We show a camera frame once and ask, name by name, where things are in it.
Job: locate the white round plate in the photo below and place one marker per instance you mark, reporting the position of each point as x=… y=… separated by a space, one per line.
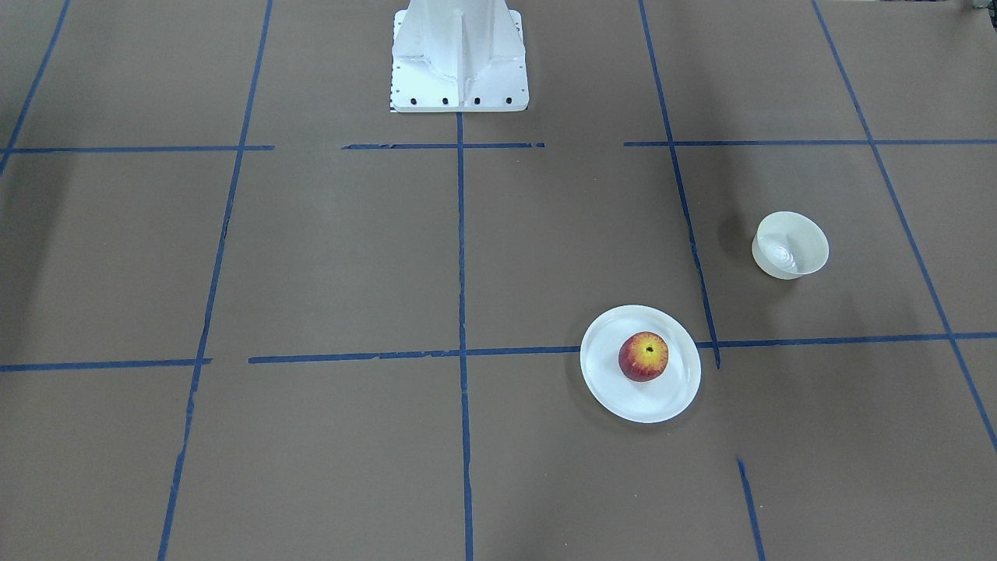
x=649 y=400

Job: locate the white small bowl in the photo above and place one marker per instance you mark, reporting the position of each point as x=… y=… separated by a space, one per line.
x=789 y=245

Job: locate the red yellow apple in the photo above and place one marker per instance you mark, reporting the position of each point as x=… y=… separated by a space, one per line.
x=643 y=357

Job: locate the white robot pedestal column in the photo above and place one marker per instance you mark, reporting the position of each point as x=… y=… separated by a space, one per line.
x=458 y=56

